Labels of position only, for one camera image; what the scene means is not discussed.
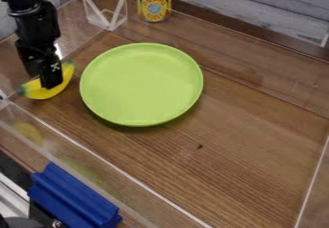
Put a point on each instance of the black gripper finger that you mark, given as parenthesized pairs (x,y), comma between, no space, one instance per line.
(32,60)
(52,73)

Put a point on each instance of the clear acrylic enclosure wall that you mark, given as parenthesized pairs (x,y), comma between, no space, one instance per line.
(36,144)

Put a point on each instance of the clear acrylic corner bracket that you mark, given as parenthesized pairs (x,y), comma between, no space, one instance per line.
(106,19)

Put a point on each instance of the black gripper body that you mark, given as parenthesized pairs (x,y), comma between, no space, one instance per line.
(37,25)

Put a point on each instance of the green round plate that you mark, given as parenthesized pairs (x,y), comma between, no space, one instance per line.
(141,84)

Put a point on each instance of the yellow blue labelled can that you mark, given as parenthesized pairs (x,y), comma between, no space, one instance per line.
(155,10)

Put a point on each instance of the yellow toy banana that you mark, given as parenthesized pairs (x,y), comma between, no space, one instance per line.
(33,89)

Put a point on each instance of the blue plastic clamp block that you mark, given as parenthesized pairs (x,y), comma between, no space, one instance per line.
(72,201)

